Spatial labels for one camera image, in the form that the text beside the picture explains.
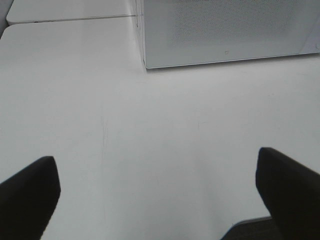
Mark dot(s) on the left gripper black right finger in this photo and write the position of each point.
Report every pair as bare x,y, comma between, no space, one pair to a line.
291,193

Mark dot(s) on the white microwave oven body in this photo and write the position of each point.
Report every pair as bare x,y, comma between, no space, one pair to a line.
312,35

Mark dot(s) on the white neighbouring table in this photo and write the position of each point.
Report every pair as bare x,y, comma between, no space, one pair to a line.
41,11

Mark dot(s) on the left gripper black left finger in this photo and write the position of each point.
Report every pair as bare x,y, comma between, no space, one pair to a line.
28,200

